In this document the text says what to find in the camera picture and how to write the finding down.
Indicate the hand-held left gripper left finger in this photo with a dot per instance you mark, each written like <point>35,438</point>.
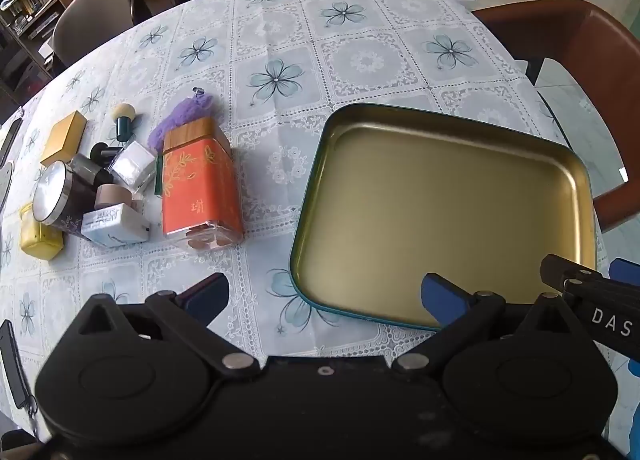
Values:
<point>210,296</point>

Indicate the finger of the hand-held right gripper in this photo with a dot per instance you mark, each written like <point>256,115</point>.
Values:
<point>555,267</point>
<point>627,272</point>

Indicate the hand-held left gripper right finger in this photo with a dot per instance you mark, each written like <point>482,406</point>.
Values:
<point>442,297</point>

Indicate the gold metal tray teal rim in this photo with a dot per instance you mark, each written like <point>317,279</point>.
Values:
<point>440,200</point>

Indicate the white tissue pack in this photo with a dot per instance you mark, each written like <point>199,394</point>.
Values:
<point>110,226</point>

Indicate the beige tape roll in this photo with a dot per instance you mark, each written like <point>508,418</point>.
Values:
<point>112,196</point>

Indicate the white cotton pad packet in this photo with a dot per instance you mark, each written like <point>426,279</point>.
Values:
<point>132,163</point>

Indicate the silver and black tube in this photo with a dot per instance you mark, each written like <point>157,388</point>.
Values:
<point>86,169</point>

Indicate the black mushroom makeup sponge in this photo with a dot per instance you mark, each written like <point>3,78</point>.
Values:
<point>102,153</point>

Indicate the yellow block pouch with tag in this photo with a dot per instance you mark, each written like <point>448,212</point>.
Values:
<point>37,241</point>

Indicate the purple plush toy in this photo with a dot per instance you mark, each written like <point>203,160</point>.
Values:
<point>175,118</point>

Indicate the orange tea tin wooden lid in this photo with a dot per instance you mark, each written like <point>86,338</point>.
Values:
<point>200,190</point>

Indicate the dark candle jar silver lid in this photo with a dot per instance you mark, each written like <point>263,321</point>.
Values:
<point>50,190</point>

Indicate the gold square box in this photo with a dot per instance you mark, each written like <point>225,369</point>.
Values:
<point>62,138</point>

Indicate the brown leather chair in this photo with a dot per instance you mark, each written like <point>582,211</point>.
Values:
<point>600,40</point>

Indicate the round grey coaster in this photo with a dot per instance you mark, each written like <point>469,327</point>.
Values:
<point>3,186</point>

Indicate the floral lace tablecloth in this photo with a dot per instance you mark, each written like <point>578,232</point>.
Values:
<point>350,65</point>

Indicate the black smartphone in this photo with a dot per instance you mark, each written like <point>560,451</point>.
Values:
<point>7,140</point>

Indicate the bookshelf with books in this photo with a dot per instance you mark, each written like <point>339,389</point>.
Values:
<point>25,0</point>

